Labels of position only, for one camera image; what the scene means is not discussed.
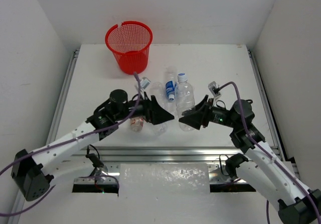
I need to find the clear bottle blue-white cap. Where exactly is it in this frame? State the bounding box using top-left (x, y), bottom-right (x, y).
top-left (149, 82), bottom-right (167, 109)

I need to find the red-capped labelled plastic bottle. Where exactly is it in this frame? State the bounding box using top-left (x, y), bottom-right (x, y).
top-left (130, 117), bottom-right (144, 132)

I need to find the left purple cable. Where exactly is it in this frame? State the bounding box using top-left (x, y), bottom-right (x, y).
top-left (0, 71), bottom-right (142, 217)

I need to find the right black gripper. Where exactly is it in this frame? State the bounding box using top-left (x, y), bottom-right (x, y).
top-left (179, 94), bottom-right (238, 129)

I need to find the blue-label plastic bottle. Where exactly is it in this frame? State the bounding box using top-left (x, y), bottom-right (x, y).
top-left (165, 66), bottom-right (177, 102)

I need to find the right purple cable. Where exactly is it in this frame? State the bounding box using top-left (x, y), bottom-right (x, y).
top-left (218, 81), bottom-right (321, 224)

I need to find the blue-label bottle white cap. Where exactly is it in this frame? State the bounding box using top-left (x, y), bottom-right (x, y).
top-left (152, 123), bottom-right (168, 136)

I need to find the red mesh plastic bin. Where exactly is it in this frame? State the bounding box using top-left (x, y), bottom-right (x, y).
top-left (105, 21), bottom-right (153, 75)

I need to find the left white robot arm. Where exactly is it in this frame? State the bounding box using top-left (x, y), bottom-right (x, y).
top-left (11, 89), bottom-right (175, 201)

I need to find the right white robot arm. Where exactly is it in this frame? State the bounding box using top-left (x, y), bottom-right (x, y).
top-left (179, 96), bottom-right (320, 223)

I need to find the large clear plastic bottle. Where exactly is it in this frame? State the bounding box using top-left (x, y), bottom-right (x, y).
top-left (175, 73), bottom-right (195, 118)

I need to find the purple cable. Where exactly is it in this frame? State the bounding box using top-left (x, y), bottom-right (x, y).
top-left (0, 71), bottom-right (142, 217)
top-left (218, 81), bottom-right (321, 224)

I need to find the aluminium frame rail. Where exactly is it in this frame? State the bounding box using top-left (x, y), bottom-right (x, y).
top-left (45, 146), bottom-right (279, 163)

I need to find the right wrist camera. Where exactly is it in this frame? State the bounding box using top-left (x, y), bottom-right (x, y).
top-left (208, 81), bottom-right (221, 100)

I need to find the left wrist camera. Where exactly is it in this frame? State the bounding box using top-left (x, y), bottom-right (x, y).
top-left (135, 77), bottom-right (151, 94)

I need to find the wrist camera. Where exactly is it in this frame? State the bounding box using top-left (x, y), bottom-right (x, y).
top-left (208, 81), bottom-right (221, 100)
top-left (135, 77), bottom-right (151, 94)

